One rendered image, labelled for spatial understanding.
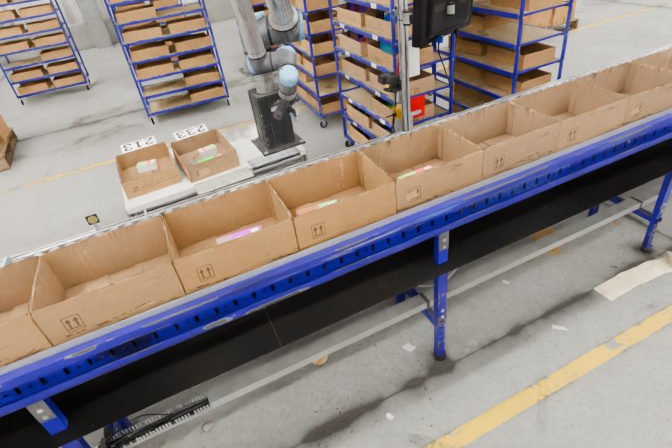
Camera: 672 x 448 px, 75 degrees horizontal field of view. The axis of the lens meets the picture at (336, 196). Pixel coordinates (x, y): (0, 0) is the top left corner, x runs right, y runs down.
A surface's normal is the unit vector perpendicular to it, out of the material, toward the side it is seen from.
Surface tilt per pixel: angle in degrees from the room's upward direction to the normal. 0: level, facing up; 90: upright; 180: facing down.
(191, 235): 90
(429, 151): 89
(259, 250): 91
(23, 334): 90
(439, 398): 0
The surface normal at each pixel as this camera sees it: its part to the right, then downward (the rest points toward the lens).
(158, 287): 0.43, 0.46
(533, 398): -0.12, -0.83
